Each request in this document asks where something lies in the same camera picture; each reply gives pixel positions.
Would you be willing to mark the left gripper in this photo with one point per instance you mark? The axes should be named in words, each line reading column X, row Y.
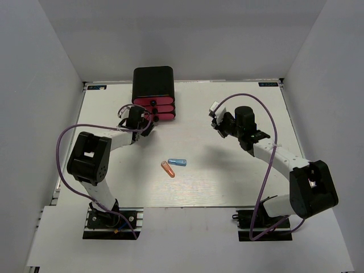
column 149, row 127

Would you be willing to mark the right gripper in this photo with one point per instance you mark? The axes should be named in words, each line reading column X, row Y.
column 218, row 123

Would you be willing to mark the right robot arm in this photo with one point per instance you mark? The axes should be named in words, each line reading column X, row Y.
column 311, row 188

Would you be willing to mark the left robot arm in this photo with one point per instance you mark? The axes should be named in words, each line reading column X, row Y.
column 89, row 159

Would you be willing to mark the black drawer cabinet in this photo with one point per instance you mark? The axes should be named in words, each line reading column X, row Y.
column 153, row 82

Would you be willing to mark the blue correction tape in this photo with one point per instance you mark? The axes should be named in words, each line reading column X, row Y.
column 177, row 162

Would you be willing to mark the orange correction tape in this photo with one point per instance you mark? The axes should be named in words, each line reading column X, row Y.
column 167, row 168

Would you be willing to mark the left blue table sticker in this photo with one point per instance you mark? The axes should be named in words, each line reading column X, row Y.
column 96, row 87

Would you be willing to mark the blue table corner sticker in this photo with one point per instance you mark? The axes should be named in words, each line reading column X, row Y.
column 268, row 84

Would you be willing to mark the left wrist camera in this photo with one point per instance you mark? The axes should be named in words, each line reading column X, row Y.
column 122, row 110

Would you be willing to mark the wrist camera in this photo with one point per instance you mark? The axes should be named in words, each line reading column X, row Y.
column 217, row 112
column 122, row 110

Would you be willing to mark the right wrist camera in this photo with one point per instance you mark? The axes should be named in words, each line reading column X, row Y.
column 217, row 112

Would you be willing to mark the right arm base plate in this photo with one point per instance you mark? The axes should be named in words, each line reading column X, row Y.
column 262, row 222

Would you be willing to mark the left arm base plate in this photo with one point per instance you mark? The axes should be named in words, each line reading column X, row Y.
column 98, row 227

